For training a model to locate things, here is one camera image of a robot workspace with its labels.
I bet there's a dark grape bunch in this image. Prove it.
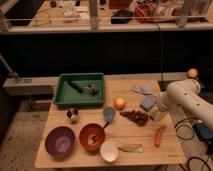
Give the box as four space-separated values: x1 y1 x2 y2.
120 110 149 126

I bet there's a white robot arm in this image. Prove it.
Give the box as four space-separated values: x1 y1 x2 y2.
150 79 213 131

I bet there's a black power adapter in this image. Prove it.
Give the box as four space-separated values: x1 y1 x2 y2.
193 123 213 141

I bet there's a grey metal bracket clamp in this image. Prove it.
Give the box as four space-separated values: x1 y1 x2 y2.
0 53 33 84

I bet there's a green plastic tray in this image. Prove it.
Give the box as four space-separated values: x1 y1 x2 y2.
53 73 105 107

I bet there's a light blue cloth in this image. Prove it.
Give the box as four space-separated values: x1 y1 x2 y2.
132 85 153 95

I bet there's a black cable on floor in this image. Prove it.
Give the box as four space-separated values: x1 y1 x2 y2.
174 116 213 171

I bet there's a blue sponge block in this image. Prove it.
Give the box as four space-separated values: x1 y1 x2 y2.
140 96 156 111

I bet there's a red tool on shelf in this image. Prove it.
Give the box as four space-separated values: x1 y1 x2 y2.
134 4 154 23

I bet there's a black object on shelf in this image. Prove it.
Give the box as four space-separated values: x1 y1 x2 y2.
111 9 133 24

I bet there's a wooden table board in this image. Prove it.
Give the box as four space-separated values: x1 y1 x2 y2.
35 79 186 168

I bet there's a red bowl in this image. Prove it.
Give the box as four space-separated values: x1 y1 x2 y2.
79 123 105 152

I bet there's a purple bowl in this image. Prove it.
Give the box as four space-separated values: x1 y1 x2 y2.
45 126 75 158

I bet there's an orange apple fruit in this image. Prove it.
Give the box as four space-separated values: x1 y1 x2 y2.
114 98 125 111

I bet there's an orange ball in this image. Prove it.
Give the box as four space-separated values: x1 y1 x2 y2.
187 68 198 78

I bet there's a white small bowl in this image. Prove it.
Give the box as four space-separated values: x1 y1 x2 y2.
100 141 119 163

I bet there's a black marker pen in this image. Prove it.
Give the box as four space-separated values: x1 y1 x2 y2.
68 80 83 93

